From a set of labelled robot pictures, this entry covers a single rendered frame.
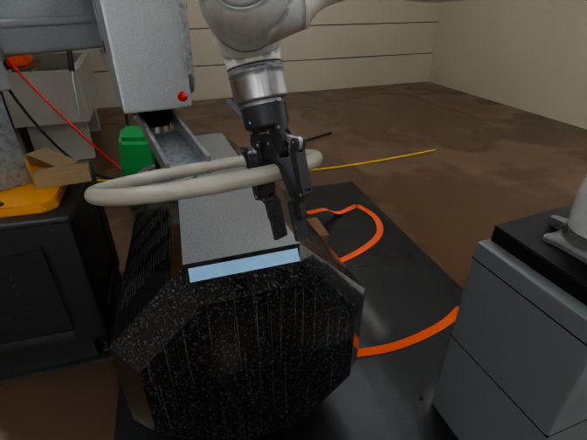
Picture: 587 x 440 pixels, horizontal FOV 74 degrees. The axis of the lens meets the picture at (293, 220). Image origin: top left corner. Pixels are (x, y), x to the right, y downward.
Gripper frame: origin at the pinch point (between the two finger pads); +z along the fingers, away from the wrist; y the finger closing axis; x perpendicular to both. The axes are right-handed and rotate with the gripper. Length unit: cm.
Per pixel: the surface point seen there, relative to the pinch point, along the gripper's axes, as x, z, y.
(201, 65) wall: -345, -125, 450
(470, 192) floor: -285, 70, 65
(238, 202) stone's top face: -37, 7, 59
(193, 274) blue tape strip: -4.3, 17.2, 43.5
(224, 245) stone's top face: -16.7, 13.7, 43.8
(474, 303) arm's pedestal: -69, 50, -6
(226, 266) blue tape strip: -12.1, 17.8, 39.0
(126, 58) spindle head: -17, -44, 68
